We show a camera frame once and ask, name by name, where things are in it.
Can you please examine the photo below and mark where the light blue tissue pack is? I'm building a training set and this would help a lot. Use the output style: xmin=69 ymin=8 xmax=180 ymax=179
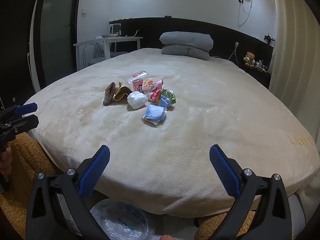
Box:
xmin=141 ymin=104 xmax=167 ymax=126

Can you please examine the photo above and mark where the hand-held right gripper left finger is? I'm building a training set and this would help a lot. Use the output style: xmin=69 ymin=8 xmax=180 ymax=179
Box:
xmin=26 ymin=144 xmax=111 ymax=240

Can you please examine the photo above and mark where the yellow woven rug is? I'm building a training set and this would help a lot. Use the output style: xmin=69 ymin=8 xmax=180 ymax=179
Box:
xmin=195 ymin=210 xmax=255 ymax=240
xmin=0 ymin=132 xmax=65 ymax=230

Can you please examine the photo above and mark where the cluster of small bottles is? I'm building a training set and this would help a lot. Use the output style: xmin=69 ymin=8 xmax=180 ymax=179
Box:
xmin=255 ymin=59 xmax=272 ymax=73

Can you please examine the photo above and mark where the green snack packet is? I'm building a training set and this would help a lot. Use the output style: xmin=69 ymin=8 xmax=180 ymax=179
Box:
xmin=160 ymin=89 xmax=176 ymax=105

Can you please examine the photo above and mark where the white desk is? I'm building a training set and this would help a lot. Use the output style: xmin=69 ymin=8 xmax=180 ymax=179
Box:
xmin=73 ymin=36 xmax=143 ymax=72

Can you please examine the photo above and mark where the small grey folded duvet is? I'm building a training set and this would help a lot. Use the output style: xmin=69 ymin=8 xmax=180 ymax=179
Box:
xmin=161 ymin=44 xmax=210 ymax=61

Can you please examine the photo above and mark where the cream curtain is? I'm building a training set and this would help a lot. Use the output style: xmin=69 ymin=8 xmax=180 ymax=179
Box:
xmin=269 ymin=0 xmax=320 ymax=143

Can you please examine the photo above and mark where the black wardrobe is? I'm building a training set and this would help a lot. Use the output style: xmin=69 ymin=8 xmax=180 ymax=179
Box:
xmin=0 ymin=0 xmax=43 ymax=110

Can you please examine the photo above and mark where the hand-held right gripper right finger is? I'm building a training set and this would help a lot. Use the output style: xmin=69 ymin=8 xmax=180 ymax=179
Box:
xmin=209 ymin=144 xmax=293 ymax=240

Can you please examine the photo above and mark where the beige plush bed blanket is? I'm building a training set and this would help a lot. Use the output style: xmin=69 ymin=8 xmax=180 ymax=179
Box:
xmin=24 ymin=47 xmax=320 ymax=217

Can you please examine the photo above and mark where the small blue packet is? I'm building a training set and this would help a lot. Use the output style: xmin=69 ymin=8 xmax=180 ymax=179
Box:
xmin=157 ymin=96 xmax=172 ymax=108

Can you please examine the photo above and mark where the white plastic bag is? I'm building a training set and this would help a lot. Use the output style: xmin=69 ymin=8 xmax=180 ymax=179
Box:
xmin=127 ymin=91 xmax=148 ymax=110

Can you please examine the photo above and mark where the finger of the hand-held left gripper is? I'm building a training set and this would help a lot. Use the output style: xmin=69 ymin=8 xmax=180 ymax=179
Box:
xmin=0 ymin=102 xmax=38 ymax=123
xmin=0 ymin=114 xmax=40 ymax=144

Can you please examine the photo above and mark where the white charger with cable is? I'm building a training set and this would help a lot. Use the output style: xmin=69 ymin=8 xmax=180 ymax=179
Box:
xmin=212 ymin=42 xmax=239 ymax=62

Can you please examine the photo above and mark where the black padded headboard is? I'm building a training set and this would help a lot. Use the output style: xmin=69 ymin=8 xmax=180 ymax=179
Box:
xmin=109 ymin=17 xmax=274 ymax=64

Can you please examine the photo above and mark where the clear plastic cup red print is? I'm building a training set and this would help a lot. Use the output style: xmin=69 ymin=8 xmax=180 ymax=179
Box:
xmin=125 ymin=70 xmax=150 ymax=90

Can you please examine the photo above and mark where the clear plastic trash bag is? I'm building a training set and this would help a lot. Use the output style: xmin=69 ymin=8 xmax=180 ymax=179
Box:
xmin=90 ymin=199 xmax=155 ymax=240

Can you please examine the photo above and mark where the red snack packet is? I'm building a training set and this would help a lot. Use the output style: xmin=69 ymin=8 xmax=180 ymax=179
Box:
xmin=149 ymin=89 xmax=163 ymax=104

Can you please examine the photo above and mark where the pink paw-print tissue pack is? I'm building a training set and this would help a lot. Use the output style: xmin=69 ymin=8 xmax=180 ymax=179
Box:
xmin=142 ymin=78 xmax=164 ymax=92

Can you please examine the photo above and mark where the large grey folded duvet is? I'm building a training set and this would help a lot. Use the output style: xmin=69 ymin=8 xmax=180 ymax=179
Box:
xmin=159 ymin=31 xmax=214 ymax=53

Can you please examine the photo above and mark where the small white desk appliance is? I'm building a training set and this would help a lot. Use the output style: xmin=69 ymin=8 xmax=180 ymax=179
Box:
xmin=109 ymin=23 xmax=122 ymax=37

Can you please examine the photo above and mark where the clear chair with grey seat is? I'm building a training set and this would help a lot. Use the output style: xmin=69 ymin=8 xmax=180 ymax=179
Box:
xmin=82 ymin=42 xmax=128 ymax=67

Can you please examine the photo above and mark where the person's left hand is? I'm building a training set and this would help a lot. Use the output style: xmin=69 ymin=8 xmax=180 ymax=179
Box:
xmin=0 ymin=145 xmax=12 ymax=176

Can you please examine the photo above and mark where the tan paper bag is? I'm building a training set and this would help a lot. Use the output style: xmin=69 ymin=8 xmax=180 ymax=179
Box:
xmin=112 ymin=81 xmax=133 ymax=102

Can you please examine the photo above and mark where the frosted glass door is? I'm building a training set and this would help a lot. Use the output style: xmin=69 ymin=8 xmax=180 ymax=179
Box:
xmin=30 ymin=0 xmax=83 ymax=93

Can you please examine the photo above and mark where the brown teddy bear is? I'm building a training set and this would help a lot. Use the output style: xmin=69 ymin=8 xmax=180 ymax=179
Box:
xmin=244 ymin=52 xmax=256 ymax=68

